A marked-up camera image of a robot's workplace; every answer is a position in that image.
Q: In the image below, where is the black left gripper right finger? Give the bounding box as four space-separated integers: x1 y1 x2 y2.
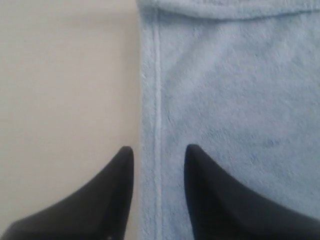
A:
184 144 320 240

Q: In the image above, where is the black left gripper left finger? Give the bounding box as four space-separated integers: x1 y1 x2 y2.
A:
4 146 134 240

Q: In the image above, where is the light blue fluffy towel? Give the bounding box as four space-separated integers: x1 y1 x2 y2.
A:
137 0 320 240

